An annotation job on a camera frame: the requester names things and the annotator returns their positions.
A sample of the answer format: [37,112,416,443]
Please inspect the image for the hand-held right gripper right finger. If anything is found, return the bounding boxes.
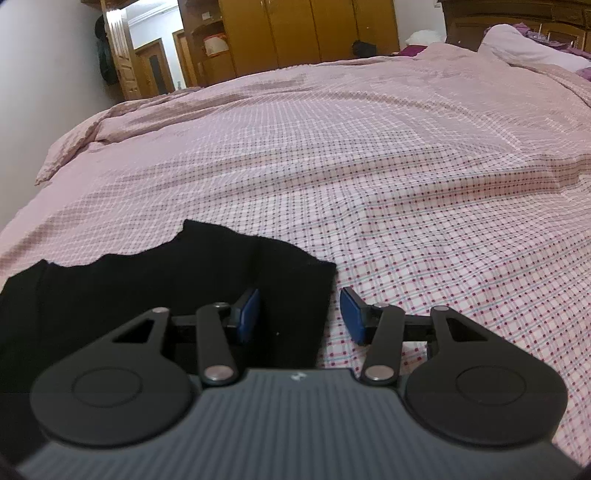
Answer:
[339,286,495,386]

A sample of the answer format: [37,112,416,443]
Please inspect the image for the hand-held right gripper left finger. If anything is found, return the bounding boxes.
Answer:
[110,288,264,386]

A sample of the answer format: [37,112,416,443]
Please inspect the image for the black small garment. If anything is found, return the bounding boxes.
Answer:
[0,219,337,398]

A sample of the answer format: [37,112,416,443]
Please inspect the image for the dark hanging clothes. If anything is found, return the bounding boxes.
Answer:
[93,14,120,86]

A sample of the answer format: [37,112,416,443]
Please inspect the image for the pink checked bed cover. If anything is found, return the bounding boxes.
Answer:
[0,44,591,467]

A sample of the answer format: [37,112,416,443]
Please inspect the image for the wooden shelf unit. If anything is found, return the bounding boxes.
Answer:
[178,0,237,88]

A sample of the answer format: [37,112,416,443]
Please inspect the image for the wooden door with glass pane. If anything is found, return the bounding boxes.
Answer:
[136,39,170,95]

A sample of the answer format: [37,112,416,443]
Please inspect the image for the white and red container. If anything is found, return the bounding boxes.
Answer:
[203,34,230,58]

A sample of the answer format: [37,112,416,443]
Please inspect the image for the wooden wardrobe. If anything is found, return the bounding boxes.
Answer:
[217,0,400,70]

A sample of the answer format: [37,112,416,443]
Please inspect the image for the small white pillow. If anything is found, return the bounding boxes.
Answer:
[409,30,447,47]

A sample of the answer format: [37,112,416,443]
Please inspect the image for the open wooden door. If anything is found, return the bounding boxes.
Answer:
[100,0,142,100]

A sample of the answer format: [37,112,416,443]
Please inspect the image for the large white pillow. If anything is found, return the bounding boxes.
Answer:
[479,24,588,73]

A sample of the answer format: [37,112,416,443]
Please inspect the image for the dark wooden headboard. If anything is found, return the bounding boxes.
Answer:
[438,0,591,51]

